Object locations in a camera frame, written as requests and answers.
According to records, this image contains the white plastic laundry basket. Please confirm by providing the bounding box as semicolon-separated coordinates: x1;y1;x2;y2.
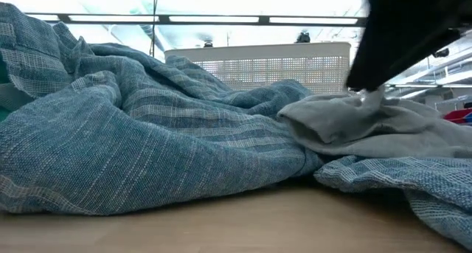
164;41;352;96

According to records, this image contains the grey shirt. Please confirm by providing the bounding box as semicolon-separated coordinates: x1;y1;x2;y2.
277;86;472;160

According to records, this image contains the black metal frame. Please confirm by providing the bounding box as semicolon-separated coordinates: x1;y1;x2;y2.
24;11;368;28

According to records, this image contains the red blue background object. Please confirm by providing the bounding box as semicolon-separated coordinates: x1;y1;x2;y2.
442;108;472;125

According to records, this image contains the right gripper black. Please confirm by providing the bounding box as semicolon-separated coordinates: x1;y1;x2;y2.
346;0;472;92

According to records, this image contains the teal garment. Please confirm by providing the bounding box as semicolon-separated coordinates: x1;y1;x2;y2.
0;59;12;122

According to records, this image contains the blue striped woven shirt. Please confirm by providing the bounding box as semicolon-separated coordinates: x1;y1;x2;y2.
0;1;472;251

